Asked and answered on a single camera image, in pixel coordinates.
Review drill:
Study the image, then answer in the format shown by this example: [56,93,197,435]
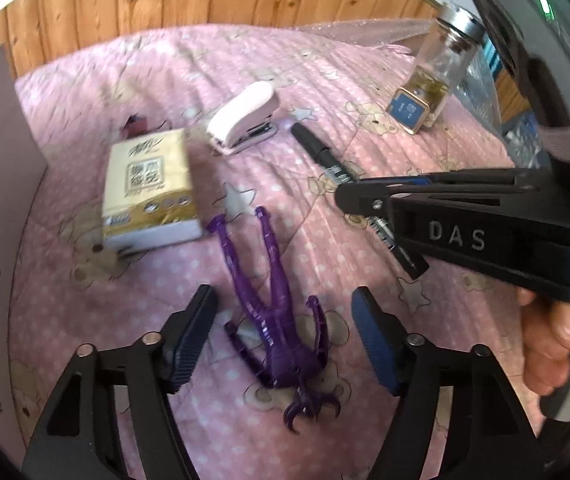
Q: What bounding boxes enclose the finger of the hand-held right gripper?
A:
[334,180,552,222]
[360,169,552,184]

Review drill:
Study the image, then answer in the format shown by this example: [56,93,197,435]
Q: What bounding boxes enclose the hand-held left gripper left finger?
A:
[22,284,220,480]

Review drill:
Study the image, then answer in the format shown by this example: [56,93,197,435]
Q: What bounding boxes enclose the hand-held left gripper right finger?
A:
[351,286,546,480]

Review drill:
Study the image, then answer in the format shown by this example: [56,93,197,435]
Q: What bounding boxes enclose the black marker pen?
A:
[290,122,428,278]

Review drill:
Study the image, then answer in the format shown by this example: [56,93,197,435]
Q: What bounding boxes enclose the purple toy figure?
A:
[206,205,342,433]

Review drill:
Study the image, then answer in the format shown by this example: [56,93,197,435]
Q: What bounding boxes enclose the pink stapler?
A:
[206,81,280,157]

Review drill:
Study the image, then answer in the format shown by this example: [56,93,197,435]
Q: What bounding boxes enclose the white cardboard box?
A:
[0,42,50,466]

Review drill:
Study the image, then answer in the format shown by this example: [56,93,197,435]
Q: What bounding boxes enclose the person's right hand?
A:
[518,287,570,401]

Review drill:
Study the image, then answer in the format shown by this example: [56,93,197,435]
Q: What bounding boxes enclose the pink bear print quilt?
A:
[7,17,546,480]

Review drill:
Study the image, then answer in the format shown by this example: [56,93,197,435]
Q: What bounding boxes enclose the clear bubble wrap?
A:
[458,50,502,126]

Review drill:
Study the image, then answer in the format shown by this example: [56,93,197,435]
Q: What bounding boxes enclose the glass bottle with silver lid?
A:
[412,2,486,128]

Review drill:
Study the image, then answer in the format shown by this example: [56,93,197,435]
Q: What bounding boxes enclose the yellow tissue pack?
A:
[101,127,205,253]

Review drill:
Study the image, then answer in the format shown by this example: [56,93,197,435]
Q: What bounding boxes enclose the small dark red object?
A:
[121,114,171,138]

